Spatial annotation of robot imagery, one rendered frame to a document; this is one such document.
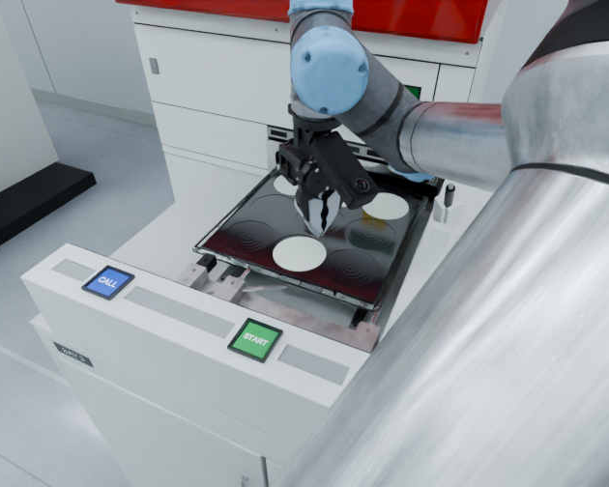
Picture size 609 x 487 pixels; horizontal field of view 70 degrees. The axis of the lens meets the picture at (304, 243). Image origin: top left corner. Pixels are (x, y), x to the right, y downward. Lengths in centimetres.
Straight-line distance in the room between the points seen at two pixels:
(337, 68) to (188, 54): 77
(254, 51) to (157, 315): 65
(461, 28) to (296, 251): 48
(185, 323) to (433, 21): 64
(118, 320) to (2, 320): 162
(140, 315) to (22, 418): 127
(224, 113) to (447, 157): 83
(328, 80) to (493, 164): 18
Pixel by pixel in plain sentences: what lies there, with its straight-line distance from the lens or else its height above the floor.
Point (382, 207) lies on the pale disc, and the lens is 95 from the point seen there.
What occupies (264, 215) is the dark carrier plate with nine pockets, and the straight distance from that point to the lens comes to 91.
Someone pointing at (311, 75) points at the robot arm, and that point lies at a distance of 44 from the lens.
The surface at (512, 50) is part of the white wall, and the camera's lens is 244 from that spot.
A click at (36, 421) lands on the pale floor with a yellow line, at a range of 187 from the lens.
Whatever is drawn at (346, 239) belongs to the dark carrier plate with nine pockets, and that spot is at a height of 90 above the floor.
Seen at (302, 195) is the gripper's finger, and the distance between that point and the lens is 64.
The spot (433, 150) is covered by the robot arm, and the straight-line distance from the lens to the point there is 43.
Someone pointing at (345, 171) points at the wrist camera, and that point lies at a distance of 59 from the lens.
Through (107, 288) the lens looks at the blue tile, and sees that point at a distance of 72.
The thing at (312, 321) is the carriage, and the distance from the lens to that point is 72.
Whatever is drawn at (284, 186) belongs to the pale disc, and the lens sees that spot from 100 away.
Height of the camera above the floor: 143
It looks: 40 degrees down
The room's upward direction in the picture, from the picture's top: straight up
